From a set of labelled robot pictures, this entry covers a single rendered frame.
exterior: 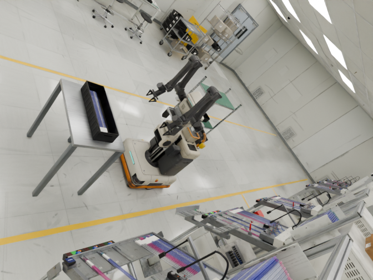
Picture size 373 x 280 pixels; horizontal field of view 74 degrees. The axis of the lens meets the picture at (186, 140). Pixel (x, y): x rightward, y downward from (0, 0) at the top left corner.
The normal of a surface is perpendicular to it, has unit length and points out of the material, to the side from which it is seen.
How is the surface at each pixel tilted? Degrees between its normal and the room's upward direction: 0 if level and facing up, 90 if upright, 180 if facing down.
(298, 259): 90
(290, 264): 90
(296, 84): 90
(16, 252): 0
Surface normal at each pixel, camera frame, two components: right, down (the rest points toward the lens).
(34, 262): 0.67, -0.58
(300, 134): -0.61, -0.08
